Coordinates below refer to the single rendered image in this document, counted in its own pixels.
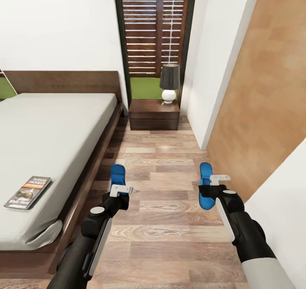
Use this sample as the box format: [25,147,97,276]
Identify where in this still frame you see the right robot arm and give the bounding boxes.
[198,175,296,289]

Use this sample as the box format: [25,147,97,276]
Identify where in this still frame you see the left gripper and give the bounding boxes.
[102,193,129,213]

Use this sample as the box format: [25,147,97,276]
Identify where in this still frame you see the hardback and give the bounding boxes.
[4,176,52,210]

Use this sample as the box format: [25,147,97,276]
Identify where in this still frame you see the sandal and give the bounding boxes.
[198,163,215,210]
[110,164,128,195]

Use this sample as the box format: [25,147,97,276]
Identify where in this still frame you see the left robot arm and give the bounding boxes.
[47,184,134,289]

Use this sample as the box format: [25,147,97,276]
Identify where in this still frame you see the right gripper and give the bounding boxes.
[198,184,226,200]

